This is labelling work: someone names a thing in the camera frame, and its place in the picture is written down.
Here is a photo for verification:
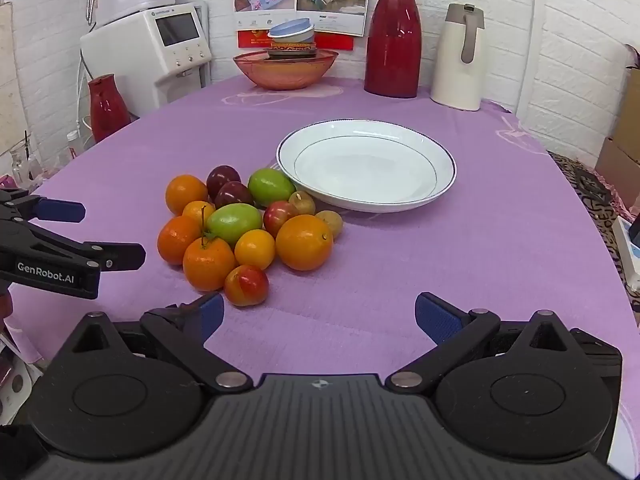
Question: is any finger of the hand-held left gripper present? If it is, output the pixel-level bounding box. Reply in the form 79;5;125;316
0;221;147;273
0;188;86;224

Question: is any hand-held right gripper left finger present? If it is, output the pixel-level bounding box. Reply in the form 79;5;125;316
70;292;253;394

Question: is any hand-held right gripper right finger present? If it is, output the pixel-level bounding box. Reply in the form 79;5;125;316
384;291;577;397

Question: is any red and yellow nectarine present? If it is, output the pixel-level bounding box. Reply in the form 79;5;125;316
223;264;270;307
263;200;300;238

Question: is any orange mandarin with stem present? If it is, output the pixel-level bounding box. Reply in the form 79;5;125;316
182;205;237;292

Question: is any small yellow-orange citrus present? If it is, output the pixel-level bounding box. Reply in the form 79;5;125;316
234;229;277;271

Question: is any green mango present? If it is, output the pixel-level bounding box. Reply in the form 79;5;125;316
248;167;297;207
205;203;264;247

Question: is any large orange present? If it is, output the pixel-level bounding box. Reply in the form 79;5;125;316
275;214;334;272

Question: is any white plate with blue rim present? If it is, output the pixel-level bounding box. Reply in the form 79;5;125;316
276;119;457;213

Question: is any clear glass bottle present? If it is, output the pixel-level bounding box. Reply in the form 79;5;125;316
10;130;41;186

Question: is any purple tablecloth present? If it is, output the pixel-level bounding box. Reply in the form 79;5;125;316
12;74;640;366

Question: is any clear plastic bottle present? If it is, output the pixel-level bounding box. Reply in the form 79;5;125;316
65;130;86;161

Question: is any small orange mandarin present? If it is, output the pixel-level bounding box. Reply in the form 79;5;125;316
182;200;216;228

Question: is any red glass vase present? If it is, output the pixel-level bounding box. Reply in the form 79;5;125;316
88;74;132;143

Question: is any dark red plum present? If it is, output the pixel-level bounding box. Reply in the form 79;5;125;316
206;165;242;198
214;181;255;210

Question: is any small brownish yellow fruit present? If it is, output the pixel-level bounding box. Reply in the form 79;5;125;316
315;209;344;241
288;190;317;216

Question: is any white water dispenser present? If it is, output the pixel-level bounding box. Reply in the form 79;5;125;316
80;2;211;111

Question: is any white power strip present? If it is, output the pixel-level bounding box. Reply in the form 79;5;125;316
611;216;640;293

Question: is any dark patterned cloth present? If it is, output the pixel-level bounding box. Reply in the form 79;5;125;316
547;151;626;241

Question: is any flat cardboard box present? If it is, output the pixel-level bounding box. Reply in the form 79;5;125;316
595;137;640;196

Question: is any orange glass bowl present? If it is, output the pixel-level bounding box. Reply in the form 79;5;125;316
233;49;339;91

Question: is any white thermos jug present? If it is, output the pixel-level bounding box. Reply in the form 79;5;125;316
430;3;486;112

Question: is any stack of patterned bowls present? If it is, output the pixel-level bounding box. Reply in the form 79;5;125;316
265;41;321;61

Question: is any red thermos jug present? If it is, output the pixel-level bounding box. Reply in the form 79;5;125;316
363;0;422;99

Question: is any blue lidded bowl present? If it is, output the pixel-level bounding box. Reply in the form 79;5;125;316
267;18;316;44

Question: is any tall cardboard box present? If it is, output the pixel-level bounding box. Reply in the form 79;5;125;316
612;67;640;161

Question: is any red paper sheet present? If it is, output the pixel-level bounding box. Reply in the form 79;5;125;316
237;30;354;52

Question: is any white wall pipe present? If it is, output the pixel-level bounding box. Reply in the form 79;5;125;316
515;0;541;117

